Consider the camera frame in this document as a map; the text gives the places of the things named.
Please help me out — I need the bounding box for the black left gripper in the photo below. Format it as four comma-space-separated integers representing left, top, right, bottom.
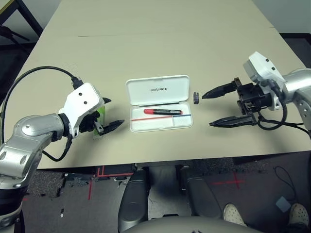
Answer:
79, 97, 125, 136

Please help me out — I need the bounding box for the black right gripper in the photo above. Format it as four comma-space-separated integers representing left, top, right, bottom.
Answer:
202, 77, 276, 128

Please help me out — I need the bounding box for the green stationery pack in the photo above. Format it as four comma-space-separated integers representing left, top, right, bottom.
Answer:
93, 105, 107, 140

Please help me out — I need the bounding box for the black marker with red cap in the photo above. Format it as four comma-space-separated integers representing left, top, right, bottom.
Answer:
143, 108, 183, 116

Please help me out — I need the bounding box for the white plastic pencil case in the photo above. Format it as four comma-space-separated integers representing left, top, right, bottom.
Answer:
125, 74, 194, 133

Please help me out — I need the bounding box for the dark grey robot left leg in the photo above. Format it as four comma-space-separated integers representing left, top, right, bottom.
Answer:
118, 167, 150, 231

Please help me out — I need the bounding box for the dark grey robot leg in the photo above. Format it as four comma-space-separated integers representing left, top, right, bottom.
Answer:
118, 167, 150, 231
179, 166, 222, 219

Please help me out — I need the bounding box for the dark grey robot right leg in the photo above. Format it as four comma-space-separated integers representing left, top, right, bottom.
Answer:
179, 166, 222, 219

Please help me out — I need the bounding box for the white perforated shoe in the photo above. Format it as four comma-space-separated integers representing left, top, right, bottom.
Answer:
289, 203, 310, 226
223, 203, 247, 228

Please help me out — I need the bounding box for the grey square floor object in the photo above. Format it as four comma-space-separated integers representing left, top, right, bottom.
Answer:
276, 196, 292, 212

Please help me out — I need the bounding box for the beige robot torso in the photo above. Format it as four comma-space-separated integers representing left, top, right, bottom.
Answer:
122, 216, 263, 233

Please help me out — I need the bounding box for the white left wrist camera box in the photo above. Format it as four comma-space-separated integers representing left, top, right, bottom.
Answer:
58, 82, 105, 139

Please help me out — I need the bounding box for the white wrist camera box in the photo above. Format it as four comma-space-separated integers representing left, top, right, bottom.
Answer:
242, 51, 286, 111
58, 82, 105, 139

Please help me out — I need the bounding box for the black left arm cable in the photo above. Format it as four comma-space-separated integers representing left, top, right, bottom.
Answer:
0, 66, 84, 163

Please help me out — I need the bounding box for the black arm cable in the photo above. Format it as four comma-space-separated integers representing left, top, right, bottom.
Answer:
0, 66, 84, 163
256, 92, 311, 133

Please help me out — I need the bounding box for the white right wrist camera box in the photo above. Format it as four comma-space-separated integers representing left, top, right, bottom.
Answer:
242, 51, 286, 111

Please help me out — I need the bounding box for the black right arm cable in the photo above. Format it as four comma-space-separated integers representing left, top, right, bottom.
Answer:
256, 92, 311, 133

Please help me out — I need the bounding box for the thin black floor cable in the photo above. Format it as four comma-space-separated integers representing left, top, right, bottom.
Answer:
273, 166, 301, 202

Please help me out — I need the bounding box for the black metal frame leg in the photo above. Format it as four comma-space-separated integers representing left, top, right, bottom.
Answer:
0, 0, 44, 37

